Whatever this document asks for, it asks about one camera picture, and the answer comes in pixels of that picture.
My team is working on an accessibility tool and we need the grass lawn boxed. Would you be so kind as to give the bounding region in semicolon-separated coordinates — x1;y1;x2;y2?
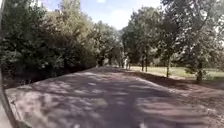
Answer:
129;65;224;81

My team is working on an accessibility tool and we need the bare dirt verge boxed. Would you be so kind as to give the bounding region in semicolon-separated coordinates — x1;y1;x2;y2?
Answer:
128;68;224;128

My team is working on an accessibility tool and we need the wood of trees and bushes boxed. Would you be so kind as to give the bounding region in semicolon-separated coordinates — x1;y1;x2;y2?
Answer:
0;0;124;88

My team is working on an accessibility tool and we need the row of trees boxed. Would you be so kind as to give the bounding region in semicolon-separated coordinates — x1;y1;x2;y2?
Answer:
121;0;224;84

